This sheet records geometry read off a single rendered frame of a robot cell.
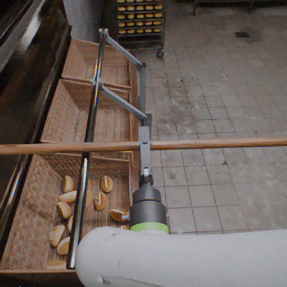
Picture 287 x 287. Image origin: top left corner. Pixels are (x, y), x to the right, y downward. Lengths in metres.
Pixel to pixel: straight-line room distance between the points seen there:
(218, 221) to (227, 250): 1.69
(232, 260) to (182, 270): 0.06
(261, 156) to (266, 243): 2.21
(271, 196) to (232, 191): 0.32
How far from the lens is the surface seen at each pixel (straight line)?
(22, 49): 1.36
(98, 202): 1.25
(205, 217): 1.95
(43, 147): 0.76
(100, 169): 1.32
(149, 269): 0.33
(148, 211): 0.55
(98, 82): 1.02
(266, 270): 0.26
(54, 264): 1.18
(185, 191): 2.02
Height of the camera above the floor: 1.74
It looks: 50 degrees down
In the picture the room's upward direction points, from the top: straight up
